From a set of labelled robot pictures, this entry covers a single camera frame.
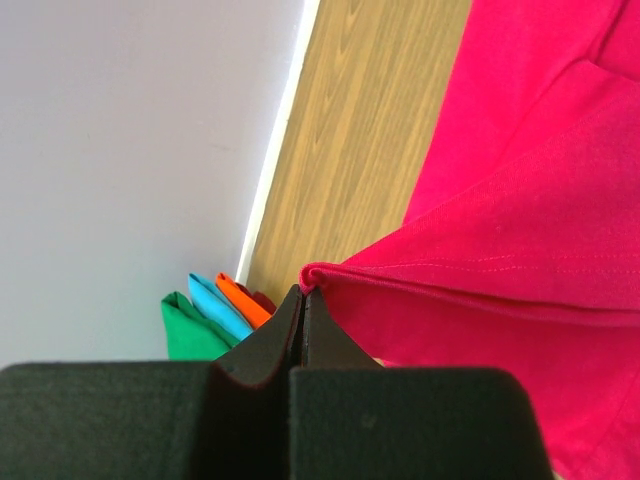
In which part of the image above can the folded dark red t shirt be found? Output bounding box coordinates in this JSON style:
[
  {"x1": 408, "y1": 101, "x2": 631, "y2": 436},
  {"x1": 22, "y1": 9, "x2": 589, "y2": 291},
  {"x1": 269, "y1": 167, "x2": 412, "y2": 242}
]
[{"x1": 236, "y1": 283, "x2": 277, "y2": 315}]

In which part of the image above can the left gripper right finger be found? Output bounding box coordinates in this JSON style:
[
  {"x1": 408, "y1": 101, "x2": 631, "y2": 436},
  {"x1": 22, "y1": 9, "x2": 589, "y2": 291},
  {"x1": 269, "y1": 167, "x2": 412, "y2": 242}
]
[{"x1": 289, "y1": 291, "x2": 550, "y2": 479}]

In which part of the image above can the folded blue t shirt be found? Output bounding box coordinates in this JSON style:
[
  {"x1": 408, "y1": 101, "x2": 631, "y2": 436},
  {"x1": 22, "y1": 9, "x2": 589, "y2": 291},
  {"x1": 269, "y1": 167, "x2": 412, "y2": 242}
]
[{"x1": 188, "y1": 273, "x2": 253, "y2": 343}]

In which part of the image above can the folded green t shirt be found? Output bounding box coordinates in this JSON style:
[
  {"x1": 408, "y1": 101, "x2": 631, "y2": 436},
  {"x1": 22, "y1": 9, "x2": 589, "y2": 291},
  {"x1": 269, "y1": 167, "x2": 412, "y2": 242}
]
[{"x1": 161, "y1": 291, "x2": 240, "y2": 361}]

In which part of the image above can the pink t shirt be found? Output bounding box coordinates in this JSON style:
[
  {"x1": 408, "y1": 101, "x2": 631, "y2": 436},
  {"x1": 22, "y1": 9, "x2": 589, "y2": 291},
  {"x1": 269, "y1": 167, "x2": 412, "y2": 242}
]
[{"x1": 299, "y1": 1, "x2": 639, "y2": 479}]

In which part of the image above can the folded orange t shirt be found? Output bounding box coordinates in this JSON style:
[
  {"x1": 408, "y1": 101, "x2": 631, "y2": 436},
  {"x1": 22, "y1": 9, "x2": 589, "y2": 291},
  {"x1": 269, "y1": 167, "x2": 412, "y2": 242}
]
[{"x1": 215, "y1": 273, "x2": 273, "y2": 330}]

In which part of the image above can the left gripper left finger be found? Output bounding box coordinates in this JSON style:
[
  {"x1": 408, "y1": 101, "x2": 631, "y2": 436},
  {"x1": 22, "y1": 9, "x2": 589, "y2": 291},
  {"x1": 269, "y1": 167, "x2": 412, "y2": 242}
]
[{"x1": 1, "y1": 287, "x2": 303, "y2": 479}]

